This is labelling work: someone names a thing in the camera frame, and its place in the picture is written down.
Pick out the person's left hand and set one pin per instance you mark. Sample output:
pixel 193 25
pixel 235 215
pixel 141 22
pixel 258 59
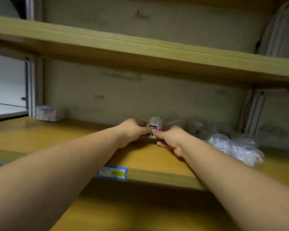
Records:
pixel 132 131

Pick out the person's right hand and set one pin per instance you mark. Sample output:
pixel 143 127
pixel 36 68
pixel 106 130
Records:
pixel 175 139

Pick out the small jar with black label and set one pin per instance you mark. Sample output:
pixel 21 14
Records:
pixel 155 123

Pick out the wooden shelf board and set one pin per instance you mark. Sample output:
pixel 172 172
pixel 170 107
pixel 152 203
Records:
pixel 134 50
pixel 207 1
pixel 134 214
pixel 50 134

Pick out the labelled transparent plastic box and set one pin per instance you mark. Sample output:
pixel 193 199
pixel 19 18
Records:
pixel 47 113

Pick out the person's right forearm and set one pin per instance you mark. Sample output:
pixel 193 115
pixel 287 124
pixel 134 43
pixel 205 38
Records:
pixel 243 190

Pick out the person's left forearm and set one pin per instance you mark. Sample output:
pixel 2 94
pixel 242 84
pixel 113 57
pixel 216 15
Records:
pixel 50 178

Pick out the blue price label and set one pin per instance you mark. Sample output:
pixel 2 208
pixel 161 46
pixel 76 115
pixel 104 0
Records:
pixel 112 173

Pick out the white metal crossbar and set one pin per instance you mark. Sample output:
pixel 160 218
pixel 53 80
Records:
pixel 274 92
pixel 12 54

